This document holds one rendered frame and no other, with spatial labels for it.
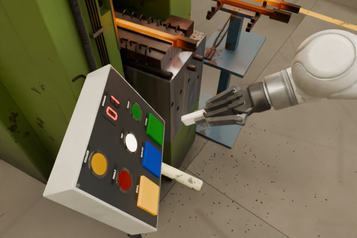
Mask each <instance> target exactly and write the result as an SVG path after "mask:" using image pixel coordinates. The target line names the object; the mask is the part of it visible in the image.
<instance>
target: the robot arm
mask: <svg viewBox="0 0 357 238"><path fill-rule="evenodd" d="M329 99H357V35H355V34H352V33H350V32H347V31H344V30H337V29H331V30H324V31H320V32H317V33H315V34H313V35H311V36H310V37H308V38H307V39H306V40H305V41H303V43H302V44H301V45H300V46H299V47H298V49H297V50H296V52H295V54H294V56H293V59H292V64H291V67H290V68H288V69H286V70H282V71H280V72H277V73H274V74H271V75H268V76H266V77H264V83H263V82H261V81H259V82H256V83H253V84H251V85H249V86H248V88H242V89H241V88H239V87H238V86H237V84H236V83H235V84H233V85H232V86H231V87H230V88H229V89H227V90H225V91H223V92H221V93H219V94H218V95H216V96H214V97H212V98H210V99H208V100H207V101H206V105H205V107H204V108H201V109H198V110H195V111H194V113H191V114H188V115H184V116H182V117H181V121H182V122H183V123H184V124H185V125H186V126H187V125H191V124H194V123H196V124H200V123H203V122H208V123H209V125H210V126H221V125H234V124H237V125H241V126H244V125H245V119H246V117H247V116H250V115H251V114H253V113H261V112H264V111H267V110H270V109H271V107H272V106H273V108H274V110H276V111H278V110H280V109H284V108H288V107H291V106H295V105H297V104H304V103H316V102H320V101H324V100H329ZM236 115H237V116H236Z"/></svg>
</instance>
